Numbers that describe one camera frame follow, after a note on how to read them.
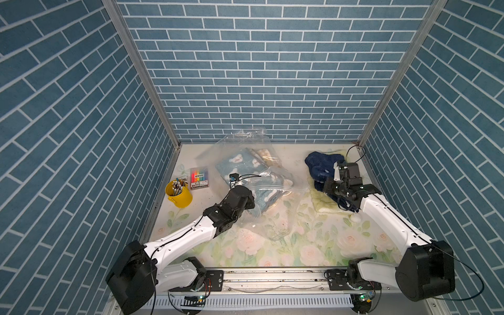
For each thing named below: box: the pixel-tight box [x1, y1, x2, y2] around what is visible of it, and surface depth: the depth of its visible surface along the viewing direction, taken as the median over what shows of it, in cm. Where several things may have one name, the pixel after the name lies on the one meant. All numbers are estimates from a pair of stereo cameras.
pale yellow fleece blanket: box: [308, 177, 355, 216], surface depth 93 cm
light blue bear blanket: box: [215, 148, 294, 214], surface depth 96 cm
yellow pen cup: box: [165, 180, 193, 209], surface depth 89 cm
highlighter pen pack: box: [190, 167, 210, 191], surface depth 105 cm
